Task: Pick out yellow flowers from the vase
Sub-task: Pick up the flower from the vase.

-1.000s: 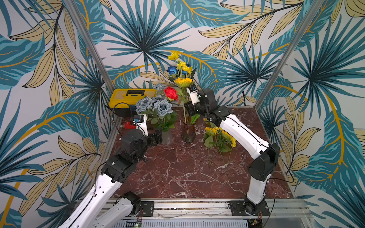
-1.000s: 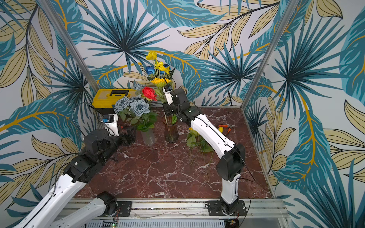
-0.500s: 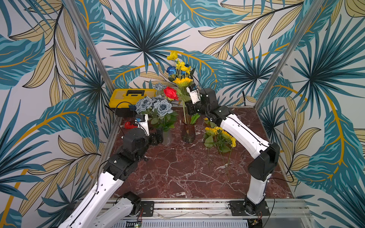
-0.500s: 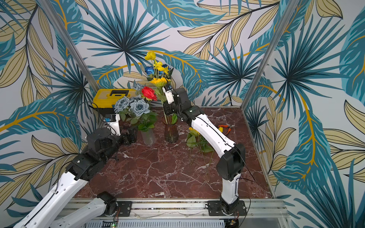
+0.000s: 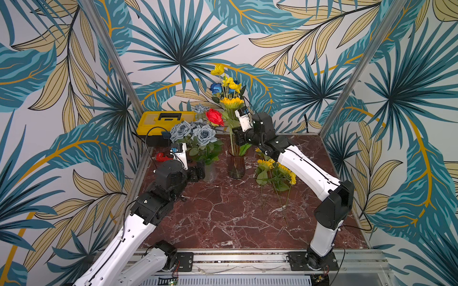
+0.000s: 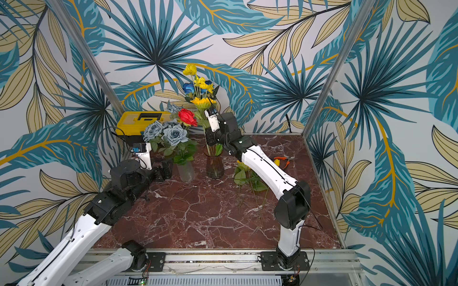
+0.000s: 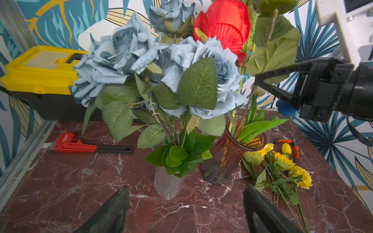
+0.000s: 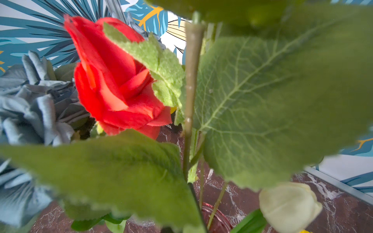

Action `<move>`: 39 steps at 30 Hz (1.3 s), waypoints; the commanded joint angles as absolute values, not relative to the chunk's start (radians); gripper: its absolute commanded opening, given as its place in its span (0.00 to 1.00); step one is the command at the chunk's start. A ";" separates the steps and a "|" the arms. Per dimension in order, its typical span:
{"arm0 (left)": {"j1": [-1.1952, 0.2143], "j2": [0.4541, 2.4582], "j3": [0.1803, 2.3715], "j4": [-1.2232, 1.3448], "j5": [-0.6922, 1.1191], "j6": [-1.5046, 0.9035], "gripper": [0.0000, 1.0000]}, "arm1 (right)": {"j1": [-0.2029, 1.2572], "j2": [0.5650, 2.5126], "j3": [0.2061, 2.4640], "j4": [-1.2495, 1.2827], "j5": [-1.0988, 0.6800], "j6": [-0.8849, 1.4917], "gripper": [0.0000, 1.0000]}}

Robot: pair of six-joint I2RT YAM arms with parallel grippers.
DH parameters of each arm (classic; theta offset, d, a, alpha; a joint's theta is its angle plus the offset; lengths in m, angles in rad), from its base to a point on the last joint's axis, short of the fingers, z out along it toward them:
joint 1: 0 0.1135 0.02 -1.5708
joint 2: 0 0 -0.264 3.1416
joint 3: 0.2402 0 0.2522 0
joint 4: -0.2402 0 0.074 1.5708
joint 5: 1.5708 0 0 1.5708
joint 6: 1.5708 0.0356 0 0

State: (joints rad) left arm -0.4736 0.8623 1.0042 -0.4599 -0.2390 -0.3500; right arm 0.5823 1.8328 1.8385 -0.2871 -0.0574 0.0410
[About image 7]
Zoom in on clear glass vase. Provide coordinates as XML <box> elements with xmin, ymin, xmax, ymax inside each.
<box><xmin>154</xmin><ymin>167</ymin><xmax>185</xmax><ymax>200</ymax></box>

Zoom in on dark tinted glass vase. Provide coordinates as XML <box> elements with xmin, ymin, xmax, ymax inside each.
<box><xmin>200</xmin><ymin>117</ymin><xmax>267</xmax><ymax>184</ymax></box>

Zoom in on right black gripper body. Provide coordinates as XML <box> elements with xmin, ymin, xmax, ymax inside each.
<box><xmin>299</xmin><ymin>58</ymin><xmax>373</xmax><ymax>122</ymax></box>

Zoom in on orange handled pliers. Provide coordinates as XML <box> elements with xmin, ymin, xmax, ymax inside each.
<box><xmin>278</xmin><ymin>139</ymin><xmax>300</xmax><ymax>160</ymax></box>

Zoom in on yellow black toolbox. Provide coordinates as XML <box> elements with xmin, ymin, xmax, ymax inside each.
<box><xmin>1</xmin><ymin>46</ymin><xmax>87</xmax><ymax>121</ymax></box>

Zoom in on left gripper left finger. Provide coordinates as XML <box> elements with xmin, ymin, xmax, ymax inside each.
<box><xmin>75</xmin><ymin>186</ymin><xmax>130</xmax><ymax>233</ymax></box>

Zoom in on yellow marigold flower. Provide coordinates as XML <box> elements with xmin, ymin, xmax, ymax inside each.
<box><xmin>285</xmin><ymin>166</ymin><xmax>313</xmax><ymax>233</ymax></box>

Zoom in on grey blue rose bunch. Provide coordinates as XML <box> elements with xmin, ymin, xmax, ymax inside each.
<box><xmin>71</xmin><ymin>1</ymin><xmax>251</xmax><ymax>177</ymax></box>

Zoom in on tall mixed flower bouquet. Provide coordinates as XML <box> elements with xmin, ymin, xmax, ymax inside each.
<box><xmin>192</xmin><ymin>0</ymin><xmax>301</xmax><ymax>145</ymax></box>

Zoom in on yellow tulip flower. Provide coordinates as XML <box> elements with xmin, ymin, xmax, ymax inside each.
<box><xmin>282</xmin><ymin>143</ymin><xmax>292</xmax><ymax>155</ymax></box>

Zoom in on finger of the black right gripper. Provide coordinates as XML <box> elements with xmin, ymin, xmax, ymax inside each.
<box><xmin>254</xmin><ymin>61</ymin><xmax>312</xmax><ymax>110</ymax></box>

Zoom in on yellow sunflower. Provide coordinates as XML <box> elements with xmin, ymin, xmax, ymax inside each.
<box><xmin>267</xmin><ymin>150</ymin><xmax>299</xmax><ymax>205</ymax></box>
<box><xmin>242</xmin><ymin>143</ymin><xmax>275</xmax><ymax>193</ymax></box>

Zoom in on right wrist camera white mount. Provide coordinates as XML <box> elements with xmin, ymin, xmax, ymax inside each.
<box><xmin>316</xmin><ymin>0</ymin><xmax>373</xmax><ymax>66</ymax></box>

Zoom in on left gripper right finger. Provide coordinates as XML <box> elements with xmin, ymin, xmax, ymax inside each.
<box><xmin>243</xmin><ymin>184</ymin><xmax>301</xmax><ymax>233</ymax></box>

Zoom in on red pipe wrench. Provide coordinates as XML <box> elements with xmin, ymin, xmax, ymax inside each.
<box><xmin>52</xmin><ymin>132</ymin><xmax>134</xmax><ymax>154</ymax></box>

